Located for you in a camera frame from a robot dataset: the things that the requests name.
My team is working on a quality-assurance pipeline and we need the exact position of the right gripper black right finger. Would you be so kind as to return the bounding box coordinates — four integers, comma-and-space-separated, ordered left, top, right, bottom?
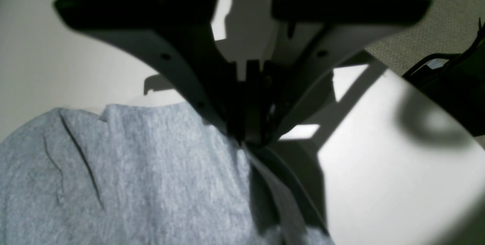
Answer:
246, 0, 433, 145

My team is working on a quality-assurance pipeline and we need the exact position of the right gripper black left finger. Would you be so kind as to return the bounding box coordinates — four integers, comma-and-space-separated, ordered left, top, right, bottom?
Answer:
54, 0, 244, 142

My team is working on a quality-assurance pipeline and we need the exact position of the grey T-shirt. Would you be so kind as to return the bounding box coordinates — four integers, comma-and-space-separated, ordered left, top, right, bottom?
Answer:
1, 103, 334, 245

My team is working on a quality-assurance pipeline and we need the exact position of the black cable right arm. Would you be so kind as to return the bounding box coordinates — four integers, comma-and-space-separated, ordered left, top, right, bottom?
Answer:
402, 17, 485, 135

